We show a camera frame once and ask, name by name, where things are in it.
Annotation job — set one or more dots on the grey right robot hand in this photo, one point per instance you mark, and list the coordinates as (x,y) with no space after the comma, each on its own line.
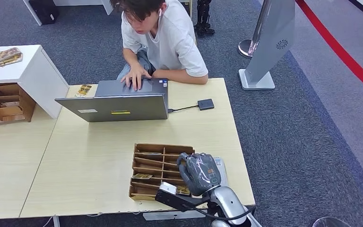
(200,172)

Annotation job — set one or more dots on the person's right hand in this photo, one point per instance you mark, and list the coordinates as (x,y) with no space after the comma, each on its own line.
(136,75)

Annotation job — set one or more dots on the wooden card organizer tray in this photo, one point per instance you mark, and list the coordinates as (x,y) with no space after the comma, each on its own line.
(150,166)

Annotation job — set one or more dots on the yellow patterned ID card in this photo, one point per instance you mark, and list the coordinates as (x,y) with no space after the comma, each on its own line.
(83,90)

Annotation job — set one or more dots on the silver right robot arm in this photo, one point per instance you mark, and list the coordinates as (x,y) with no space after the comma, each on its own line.
(228,200)

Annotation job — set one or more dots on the person's left forearm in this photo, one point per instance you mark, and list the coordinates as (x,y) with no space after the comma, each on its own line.
(181,76)

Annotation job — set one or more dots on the person's right forearm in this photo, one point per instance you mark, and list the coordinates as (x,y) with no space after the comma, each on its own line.
(133,58)

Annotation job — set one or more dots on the white card reader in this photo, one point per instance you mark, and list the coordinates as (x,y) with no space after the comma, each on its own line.
(222,172)

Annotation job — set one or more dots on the yellow patterned key card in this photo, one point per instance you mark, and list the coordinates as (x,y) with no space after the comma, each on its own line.
(141,176)
(150,153)
(184,190)

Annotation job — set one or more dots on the person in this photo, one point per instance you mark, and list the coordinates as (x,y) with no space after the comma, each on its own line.
(169,40)

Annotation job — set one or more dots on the grey laptop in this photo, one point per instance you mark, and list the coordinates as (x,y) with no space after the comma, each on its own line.
(122,109)

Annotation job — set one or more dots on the white desk crossbar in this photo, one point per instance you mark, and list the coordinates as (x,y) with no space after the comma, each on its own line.
(162,216)

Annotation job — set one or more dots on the small black box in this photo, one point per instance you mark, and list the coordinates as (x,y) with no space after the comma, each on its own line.
(206,104)

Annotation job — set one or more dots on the black stand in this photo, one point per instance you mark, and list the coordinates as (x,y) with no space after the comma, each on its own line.
(204,18)

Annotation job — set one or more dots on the white desk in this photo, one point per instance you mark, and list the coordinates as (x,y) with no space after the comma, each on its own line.
(75,2)

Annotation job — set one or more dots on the white cabinet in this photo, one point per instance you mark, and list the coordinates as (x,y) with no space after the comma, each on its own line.
(37,78)

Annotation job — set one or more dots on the brown wooden shelf organizer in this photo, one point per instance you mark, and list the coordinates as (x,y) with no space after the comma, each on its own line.
(9,111)

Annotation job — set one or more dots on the stack of patterned cards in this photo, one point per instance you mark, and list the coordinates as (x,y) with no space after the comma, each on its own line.
(3,56)

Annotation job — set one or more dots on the grey standing sign panel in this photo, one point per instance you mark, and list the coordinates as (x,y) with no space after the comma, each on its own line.
(272,40)

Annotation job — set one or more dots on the clear plastic dome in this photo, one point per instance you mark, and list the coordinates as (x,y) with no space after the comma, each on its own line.
(331,222)

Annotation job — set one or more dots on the red barrier belt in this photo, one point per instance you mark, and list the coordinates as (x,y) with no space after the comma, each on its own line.
(341,51)

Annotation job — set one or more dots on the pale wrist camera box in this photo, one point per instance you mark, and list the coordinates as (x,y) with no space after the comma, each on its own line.
(168,188)

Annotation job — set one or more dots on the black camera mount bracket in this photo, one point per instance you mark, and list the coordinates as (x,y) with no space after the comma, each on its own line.
(175,200)

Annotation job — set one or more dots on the chrome stanchion post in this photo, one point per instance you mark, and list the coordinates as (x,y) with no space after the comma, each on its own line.
(244,48)

